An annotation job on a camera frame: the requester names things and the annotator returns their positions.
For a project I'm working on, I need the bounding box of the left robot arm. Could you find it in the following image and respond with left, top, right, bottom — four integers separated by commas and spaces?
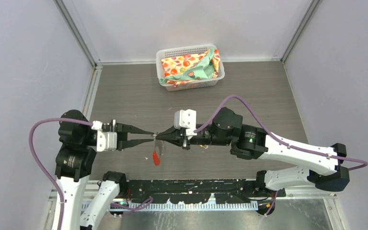
53, 110, 153, 230

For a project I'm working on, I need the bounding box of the white plastic basket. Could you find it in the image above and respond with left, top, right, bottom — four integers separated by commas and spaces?
156, 44, 225, 91

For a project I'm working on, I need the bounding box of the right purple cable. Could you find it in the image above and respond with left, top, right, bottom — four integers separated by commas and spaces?
188, 94, 368, 217

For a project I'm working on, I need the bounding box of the colourful patterned cloth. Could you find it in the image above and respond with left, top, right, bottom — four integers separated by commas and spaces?
159, 48, 221, 87

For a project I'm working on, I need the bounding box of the purple cable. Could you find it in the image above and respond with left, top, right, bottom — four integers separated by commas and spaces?
188, 94, 368, 217
28, 118, 154, 230

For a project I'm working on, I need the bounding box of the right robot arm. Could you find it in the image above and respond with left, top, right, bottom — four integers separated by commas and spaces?
156, 107, 350, 197

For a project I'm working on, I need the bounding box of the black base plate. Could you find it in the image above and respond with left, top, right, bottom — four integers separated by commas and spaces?
116, 179, 275, 204

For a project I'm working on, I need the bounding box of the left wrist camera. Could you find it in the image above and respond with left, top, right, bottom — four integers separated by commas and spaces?
96, 131, 117, 152

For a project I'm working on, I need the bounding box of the metal key holder red handle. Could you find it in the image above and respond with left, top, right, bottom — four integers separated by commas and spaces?
152, 134, 165, 166

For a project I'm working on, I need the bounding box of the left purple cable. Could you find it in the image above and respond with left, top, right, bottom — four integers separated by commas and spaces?
28, 118, 154, 230

